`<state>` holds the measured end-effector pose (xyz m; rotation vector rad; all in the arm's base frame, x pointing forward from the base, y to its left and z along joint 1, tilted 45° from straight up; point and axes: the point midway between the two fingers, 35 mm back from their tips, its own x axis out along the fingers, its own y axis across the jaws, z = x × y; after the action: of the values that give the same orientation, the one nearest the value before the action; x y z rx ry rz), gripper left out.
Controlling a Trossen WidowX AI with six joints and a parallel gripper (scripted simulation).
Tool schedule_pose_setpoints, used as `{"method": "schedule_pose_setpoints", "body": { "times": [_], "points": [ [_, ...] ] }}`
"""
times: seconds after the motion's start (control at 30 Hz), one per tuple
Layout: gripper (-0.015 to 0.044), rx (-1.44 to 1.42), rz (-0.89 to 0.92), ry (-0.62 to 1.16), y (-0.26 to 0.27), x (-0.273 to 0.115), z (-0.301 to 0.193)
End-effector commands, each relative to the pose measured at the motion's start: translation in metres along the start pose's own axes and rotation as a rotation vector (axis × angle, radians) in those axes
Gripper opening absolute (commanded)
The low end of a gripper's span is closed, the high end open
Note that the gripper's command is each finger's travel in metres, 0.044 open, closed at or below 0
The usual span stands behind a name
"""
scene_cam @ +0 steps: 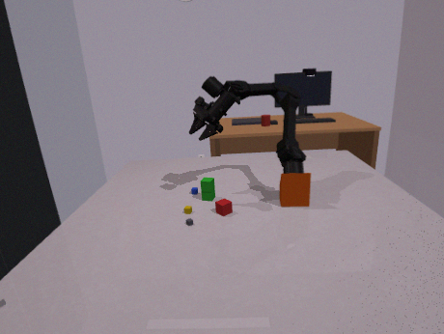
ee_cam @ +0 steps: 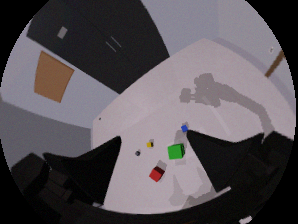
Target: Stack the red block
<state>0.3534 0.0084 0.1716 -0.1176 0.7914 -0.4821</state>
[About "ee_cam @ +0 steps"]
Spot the small blue block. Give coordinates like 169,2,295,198
181,125,188,132

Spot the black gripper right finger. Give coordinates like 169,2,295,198
186,129,265,193

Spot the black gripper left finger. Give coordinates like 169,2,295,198
43,136,121,205

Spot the red block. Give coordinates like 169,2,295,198
148,167,165,183

